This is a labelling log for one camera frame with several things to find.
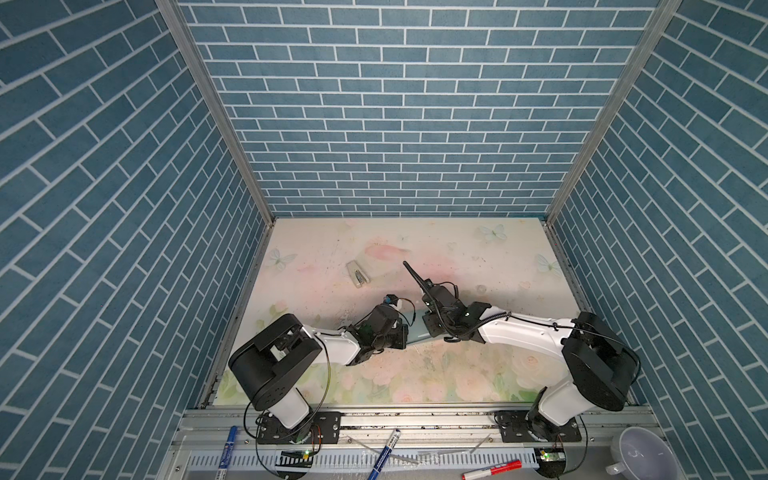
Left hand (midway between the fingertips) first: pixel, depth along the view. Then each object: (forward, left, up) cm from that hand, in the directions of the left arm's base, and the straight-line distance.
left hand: (410, 334), depth 90 cm
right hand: (+5, -6, +5) cm, 9 cm away
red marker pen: (-33, -18, +1) cm, 38 cm away
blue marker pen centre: (-33, +9, +1) cm, 34 cm away
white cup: (-31, -53, +2) cm, 62 cm away
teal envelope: (0, -2, +3) cm, 4 cm away
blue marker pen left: (-31, +45, 0) cm, 55 cm away
